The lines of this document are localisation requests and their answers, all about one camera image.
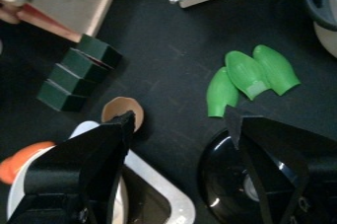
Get white pot grey handle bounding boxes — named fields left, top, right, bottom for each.
left=304, top=0, right=337, bottom=59

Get grey square toy tray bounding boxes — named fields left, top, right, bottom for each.
left=115, top=149, right=197, bottom=224

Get glossy black round pan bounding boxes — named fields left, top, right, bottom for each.
left=197, top=128, right=337, bottom=224

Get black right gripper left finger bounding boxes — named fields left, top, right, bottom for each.
left=6, top=110, right=137, bottom=224

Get green toy leaf piece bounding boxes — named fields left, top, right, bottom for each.
left=205, top=43, right=301, bottom=118

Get dark green stepped block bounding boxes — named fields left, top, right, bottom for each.
left=36, top=34, right=124, bottom=113

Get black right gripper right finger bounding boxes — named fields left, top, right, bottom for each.
left=223, top=105, right=337, bottom=224

